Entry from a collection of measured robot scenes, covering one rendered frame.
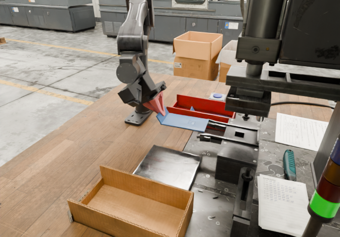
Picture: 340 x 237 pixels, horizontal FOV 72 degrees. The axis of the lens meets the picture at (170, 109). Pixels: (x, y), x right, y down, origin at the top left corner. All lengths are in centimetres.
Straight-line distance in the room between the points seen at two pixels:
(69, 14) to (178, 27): 318
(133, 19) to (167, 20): 486
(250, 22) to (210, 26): 474
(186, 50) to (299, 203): 255
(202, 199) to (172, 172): 11
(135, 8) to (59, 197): 60
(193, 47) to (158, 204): 249
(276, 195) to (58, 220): 50
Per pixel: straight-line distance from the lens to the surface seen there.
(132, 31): 72
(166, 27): 567
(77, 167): 76
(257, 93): 59
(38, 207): 70
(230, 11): 517
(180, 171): 67
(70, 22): 739
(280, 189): 64
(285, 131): 95
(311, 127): 102
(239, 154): 65
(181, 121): 75
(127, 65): 64
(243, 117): 84
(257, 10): 55
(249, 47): 56
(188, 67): 306
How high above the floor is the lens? 139
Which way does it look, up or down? 29 degrees down
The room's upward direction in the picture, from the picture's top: straight up
